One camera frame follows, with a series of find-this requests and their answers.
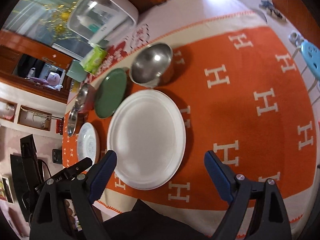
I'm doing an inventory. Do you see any white patterned plate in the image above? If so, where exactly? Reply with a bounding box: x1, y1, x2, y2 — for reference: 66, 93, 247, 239
76, 122, 100, 165

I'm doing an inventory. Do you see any small steel bowl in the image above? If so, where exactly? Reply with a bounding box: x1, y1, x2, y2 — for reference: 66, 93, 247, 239
67, 106, 84, 137

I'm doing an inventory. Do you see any steel bowl red outside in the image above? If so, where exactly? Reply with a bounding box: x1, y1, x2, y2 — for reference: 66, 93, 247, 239
75, 83, 96, 113

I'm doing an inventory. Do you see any large white plate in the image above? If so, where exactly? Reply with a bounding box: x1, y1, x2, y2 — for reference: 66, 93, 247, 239
107, 89, 186, 190

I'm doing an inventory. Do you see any green plate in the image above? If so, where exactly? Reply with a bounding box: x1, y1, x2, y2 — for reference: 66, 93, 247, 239
94, 68, 127, 119

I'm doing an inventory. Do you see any large steel bowl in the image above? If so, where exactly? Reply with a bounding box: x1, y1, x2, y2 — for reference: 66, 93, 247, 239
129, 43, 174, 89

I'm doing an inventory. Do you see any light green ceramic jar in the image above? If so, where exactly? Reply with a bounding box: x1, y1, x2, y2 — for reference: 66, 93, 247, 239
66, 60, 87, 83

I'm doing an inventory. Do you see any green wet wipes pack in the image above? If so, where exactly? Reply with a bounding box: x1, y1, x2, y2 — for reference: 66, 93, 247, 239
80, 46, 107, 74

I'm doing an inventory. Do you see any orange H-pattern blanket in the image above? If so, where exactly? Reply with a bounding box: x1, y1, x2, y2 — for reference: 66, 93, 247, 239
95, 24, 319, 236

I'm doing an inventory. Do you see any gold flower decoration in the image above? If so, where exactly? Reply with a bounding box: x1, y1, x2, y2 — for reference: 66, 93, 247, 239
40, 2, 81, 41

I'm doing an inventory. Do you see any white sterilizer cabinet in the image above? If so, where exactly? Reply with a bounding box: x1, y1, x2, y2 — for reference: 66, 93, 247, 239
67, 0, 139, 48

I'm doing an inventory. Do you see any blue plastic stool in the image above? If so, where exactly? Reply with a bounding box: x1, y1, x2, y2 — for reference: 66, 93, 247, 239
300, 40, 320, 81

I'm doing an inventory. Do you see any pink printed tablecloth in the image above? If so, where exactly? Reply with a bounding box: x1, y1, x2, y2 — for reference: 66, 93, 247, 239
66, 0, 263, 106

